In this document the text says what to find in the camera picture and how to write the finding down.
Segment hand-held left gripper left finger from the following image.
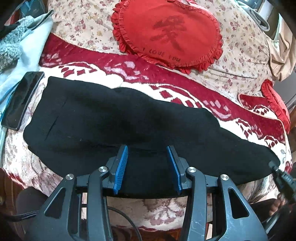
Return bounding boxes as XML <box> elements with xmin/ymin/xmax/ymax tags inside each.
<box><xmin>24</xmin><ymin>145</ymin><xmax>129</xmax><ymax>241</ymax></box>

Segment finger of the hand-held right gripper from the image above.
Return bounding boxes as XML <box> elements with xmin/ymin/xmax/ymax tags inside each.
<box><xmin>268</xmin><ymin>161</ymin><xmax>296</xmax><ymax>202</ymax></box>

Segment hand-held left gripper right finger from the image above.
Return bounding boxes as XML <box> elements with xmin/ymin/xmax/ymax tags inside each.
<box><xmin>166</xmin><ymin>146</ymin><xmax>269</xmax><ymax>241</ymax></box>

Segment black pants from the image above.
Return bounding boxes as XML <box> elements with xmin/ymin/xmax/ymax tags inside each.
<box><xmin>23</xmin><ymin>76</ymin><xmax>281</xmax><ymax>199</ymax></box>

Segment person's right hand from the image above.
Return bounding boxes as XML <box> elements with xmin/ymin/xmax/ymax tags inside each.
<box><xmin>269</xmin><ymin>193</ymin><xmax>290</xmax><ymax>217</ymax></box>

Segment dark cloth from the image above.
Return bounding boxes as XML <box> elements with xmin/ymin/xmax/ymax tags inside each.
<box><xmin>16</xmin><ymin>187</ymin><xmax>48</xmax><ymax>217</ymax></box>

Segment red and white floral blanket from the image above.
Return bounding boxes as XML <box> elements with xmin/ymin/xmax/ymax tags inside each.
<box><xmin>0</xmin><ymin>32</ymin><xmax>294</xmax><ymax>234</ymax></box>

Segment black smartphone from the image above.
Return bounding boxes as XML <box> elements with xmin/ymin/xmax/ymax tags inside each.
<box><xmin>1</xmin><ymin>71</ymin><xmax>45</xmax><ymax>131</ymax></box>

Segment beige cloth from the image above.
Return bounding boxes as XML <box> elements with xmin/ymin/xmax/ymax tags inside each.
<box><xmin>266</xmin><ymin>17</ymin><xmax>296</xmax><ymax>81</ymax></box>

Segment red heart-shaped ruffled pillow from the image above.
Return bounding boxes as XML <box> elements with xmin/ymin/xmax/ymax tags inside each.
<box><xmin>110</xmin><ymin>0</ymin><xmax>224</xmax><ymax>74</ymax></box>

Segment light blue fleece jacket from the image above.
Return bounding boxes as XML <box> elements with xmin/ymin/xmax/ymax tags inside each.
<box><xmin>0</xmin><ymin>10</ymin><xmax>55</xmax><ymax>149</ymax></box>

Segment cream floral quilt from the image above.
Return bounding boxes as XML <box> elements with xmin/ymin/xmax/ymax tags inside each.
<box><xmin>46</xmin><ymin>0</ymin><xmax>275</xmax><ymax>100</ymax></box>

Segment grey garment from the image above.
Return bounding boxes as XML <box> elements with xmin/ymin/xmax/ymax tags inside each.
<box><xmin>245</xmin><ymin>2</ymin><xmax>271</xmax><ymax>32</ymax></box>

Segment black cloth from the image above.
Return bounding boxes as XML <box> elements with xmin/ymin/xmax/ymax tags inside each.
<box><xmin>0</xmin><ymin>22</ymin><xmax>27</xmax><ymax>39</ymax></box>

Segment black cable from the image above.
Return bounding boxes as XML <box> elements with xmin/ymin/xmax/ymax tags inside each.
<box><xmin>107</xmin><ymin>206</ymin><xmax>142</xmax><ymax>241</ymax></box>

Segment black zipper strap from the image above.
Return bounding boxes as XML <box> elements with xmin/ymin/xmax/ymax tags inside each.
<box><xmin>9</xmin><ymin>209</ymin><xmax>40</xmax><ymax>222</ymax></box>

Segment wooden bed frame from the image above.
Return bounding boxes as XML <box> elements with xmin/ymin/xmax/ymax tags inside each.
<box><xmin>0</xmin><ymin>169</ymin><xmax>18</xmax><ymax>232</ymax></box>

